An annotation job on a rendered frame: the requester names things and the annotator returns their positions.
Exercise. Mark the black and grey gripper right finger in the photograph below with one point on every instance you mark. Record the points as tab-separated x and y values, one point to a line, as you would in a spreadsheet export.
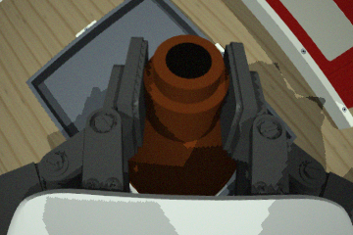
276	165

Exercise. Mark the red plastic crate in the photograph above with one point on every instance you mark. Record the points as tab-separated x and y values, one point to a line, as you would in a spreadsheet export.
325	29

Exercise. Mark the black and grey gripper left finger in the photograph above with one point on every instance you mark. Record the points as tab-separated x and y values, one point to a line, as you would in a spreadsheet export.
97	157

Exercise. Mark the grey flat tray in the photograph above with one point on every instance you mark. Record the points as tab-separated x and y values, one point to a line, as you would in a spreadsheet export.
74	83

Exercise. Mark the brown glass bottle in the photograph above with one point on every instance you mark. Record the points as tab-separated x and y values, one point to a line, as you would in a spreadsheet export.
185	83

